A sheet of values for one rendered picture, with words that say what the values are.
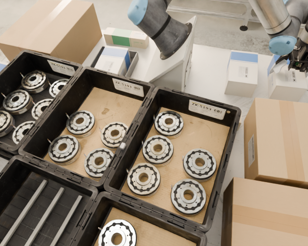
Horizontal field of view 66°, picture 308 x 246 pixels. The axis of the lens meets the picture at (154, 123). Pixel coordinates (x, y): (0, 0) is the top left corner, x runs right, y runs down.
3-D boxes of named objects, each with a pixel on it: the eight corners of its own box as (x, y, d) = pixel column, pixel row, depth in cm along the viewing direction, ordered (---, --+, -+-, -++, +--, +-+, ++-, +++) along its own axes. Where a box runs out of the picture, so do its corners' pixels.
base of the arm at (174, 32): (168, 38, 110) (152, 24, 106) (192, 20, 98) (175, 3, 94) (159, 61, 103) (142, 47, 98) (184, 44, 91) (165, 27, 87)
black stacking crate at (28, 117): (37, 70, 108) (24, 50, 99) (92, 86, 101) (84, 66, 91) (-29, 140, 89) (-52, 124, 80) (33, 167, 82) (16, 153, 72)
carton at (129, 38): (105, 43, 133) (103, 33, 128) (109, 36, 136) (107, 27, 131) (145, 49, 128) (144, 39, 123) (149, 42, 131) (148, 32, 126)
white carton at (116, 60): (109, 59, 125) (105, 45, 117) (131, 62, 123) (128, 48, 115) (96, 87, 115) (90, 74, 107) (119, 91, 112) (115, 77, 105)
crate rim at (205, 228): (156, 89, 85) (156, 84, 83) (240, 112, 78) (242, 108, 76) (102, 191, 66) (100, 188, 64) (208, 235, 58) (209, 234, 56)
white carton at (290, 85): (267, 67, 116) (274, 52, 108) (293, 70, 114) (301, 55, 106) (268, 98, 105) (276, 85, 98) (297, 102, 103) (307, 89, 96)
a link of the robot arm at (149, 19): (144, 42, 99) (119, 19, 94) (157, 19, 104) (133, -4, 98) (161, 30, 89) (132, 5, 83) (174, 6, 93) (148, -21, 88)
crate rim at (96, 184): (86, 69, 93) (84, 65, 91) (156, 89, 85) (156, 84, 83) (19, 156, 73) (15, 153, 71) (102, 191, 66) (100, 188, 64)
